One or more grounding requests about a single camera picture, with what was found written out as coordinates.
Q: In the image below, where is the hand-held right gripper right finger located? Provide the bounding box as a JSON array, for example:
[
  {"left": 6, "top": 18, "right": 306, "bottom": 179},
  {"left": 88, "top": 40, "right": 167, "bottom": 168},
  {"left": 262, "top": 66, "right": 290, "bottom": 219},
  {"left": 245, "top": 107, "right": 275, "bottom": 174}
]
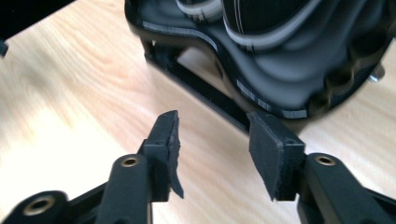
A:
[{"left": 247, "top": 110, "right": 306, "bottom": 202}]

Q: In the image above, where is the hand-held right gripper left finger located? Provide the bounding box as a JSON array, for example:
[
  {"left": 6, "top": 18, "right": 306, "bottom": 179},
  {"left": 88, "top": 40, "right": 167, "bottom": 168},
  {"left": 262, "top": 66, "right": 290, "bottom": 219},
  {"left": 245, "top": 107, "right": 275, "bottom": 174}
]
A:
[{"left": 138, "top": 109, "right": 185, "bottom": 203}]

